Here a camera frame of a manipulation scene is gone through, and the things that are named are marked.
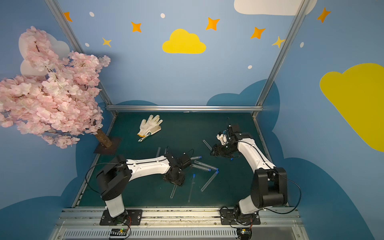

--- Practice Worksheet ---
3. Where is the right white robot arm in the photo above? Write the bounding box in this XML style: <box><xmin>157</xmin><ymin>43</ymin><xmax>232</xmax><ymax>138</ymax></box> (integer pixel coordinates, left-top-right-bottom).
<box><xmin>211</xmin><ymin>125</ymin><xmax>288</xmax><ymax>215</ymax></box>

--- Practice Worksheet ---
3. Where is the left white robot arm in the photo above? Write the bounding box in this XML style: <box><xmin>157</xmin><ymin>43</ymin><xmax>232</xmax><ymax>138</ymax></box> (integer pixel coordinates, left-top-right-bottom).
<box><xmin>96</xmin><ymin>153</ymin><xmax>191</xmax><ymax>218</ymax></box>

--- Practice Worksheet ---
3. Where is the test tube lower vertical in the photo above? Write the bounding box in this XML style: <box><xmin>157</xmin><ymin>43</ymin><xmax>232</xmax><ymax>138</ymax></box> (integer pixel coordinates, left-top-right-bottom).
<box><xmin>188</xmin><ymin>173</ymin><xmax>196</xmax><ymax>203</ymax></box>

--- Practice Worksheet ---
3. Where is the test tube middle lower diagonal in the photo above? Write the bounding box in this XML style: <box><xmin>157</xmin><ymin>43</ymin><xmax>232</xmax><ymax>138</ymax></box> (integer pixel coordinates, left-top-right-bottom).
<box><xmin>191</xmin><ymin>164</ymin><xmax>212</xmax><ymax>172</ymax></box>

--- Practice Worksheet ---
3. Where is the test tube diagonal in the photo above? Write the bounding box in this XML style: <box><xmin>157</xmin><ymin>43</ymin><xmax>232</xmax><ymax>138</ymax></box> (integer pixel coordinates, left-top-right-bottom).
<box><xmin>194</xmin><ymin>160</ymin><xmax>218</xmax><ymax>171</ymax></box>
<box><xmin>191</xmin><ymin>164</ymin><xmax>212</xmax><ymax>172</ymax></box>

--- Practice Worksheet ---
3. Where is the test tube middle upper diagonal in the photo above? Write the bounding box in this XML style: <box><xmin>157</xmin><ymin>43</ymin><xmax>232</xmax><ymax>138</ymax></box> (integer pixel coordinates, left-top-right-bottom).
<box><xmin>194</xmin><ymin>160</ymin><xmax>218</xmax><ymax>171</ymax></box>

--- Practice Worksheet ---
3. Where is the test tube centre horizontal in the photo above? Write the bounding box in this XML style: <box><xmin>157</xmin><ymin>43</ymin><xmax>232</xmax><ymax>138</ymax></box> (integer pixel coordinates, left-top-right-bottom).
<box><xmin>190</xmin><ymin>156</ymin><xmax>202</xmax><ymax>161</ymax></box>

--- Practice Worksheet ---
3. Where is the white cotton work glove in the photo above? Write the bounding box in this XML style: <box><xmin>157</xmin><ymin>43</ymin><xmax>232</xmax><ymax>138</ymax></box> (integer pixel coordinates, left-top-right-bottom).
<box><xmin>137</xmin><ymin>115</ymin><xmax>163</xmax><ymax>138</ymax></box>

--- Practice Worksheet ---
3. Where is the black square tree base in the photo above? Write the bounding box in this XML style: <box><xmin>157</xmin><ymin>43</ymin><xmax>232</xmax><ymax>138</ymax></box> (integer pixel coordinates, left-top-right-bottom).
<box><xmin>93</xmin><ymin>136</ymin><xmax>123</xmax><ymax>156</ymax></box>

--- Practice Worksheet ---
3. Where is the left small circuit board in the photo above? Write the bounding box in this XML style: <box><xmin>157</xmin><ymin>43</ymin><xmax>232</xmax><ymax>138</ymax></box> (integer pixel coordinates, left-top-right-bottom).
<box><xmin>108</xmin><ymin>229</ymin><xmax>129</xmax><ymax>240</ymax></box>

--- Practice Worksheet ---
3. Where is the small circuit board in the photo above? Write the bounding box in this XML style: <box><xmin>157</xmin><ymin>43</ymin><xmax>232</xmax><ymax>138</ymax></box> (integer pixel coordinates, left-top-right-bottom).
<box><xmin>236</xmin><ymin>228</ymin><xmax>252</xmax><ymax>240</ymax></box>
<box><xmin>108</xmin><ymin>229</ymin><xmax>129</xmax><ymax>240</ymax></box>

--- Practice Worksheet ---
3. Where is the right small circuit board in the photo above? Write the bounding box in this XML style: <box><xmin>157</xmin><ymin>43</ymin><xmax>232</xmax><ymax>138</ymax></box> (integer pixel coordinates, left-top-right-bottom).
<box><xmin>236</xmin><ymin>228</ymin><xmax>252</xmax><ymax>240</ymax></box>

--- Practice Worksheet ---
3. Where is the pink cherry blossom tree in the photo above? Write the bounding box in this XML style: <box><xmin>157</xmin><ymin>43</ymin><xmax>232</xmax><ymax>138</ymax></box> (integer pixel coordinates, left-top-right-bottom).
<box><xmin>1</xmin><ymin>27</ymin><xmax>112</xmax><ymax>149</ymax></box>

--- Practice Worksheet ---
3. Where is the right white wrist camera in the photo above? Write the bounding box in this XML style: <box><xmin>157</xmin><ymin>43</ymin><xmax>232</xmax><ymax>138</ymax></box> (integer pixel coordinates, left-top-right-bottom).
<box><xmin>217</xmin><ymin>134</ymin><xmax>229</xmax><ymax>146</ymax></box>

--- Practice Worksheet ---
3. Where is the aluminium frame back bar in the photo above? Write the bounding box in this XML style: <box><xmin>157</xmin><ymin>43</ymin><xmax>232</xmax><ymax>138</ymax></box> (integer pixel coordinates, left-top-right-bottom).
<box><xmin>106</xmin><ymin>105</ymin><xmax>263</xmax><ymax>112</ymax></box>

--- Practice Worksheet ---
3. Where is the aluminium frame right post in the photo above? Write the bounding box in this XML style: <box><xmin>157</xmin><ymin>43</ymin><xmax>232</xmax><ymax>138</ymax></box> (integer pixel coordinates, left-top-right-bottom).
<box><xmin>252</xmin><ymin>0</ymin><xmax>312</xmax><ymax>120</ymax></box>

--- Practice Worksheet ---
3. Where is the aluminium frame post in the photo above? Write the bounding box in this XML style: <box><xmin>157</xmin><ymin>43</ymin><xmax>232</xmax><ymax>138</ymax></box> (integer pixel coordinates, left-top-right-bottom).
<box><xmin>45</xmin><ymin>0</ymin><xmax>118</xmax><ymax>117</ymax></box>
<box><xmin>252</xmin><ymin>0</ymin><xmax>312</xmax><ymax>120</ymax></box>

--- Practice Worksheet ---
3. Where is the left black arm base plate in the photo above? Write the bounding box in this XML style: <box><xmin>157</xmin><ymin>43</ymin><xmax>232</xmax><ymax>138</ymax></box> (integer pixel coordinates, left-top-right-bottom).
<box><xmin>100</xmin><ymin>209</ymin><xmax>143</xmax><ymax>226</ymax></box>

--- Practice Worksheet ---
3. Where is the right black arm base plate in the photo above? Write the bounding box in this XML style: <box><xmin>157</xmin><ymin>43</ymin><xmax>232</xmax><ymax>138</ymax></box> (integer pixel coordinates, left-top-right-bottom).
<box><xmin>219</xmin><ymin>207</ymin><xmax>261</xmax><ymax>226</ymax></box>

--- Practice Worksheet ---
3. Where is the aluminium frame left post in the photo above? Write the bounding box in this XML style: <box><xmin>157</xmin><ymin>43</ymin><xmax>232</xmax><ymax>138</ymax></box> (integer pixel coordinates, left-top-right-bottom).
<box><xmin>45</xmin><ymin>0</ymin><xmax>118</xmax><ymax>117</ymax></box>

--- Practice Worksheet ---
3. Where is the aluminium mounting rail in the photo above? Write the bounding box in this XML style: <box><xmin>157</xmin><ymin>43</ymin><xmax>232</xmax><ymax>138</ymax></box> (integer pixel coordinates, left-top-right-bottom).
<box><xmin>50</xmin><ymin>207</ymin><xmax>309</xmax><ymax>240</ymax></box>

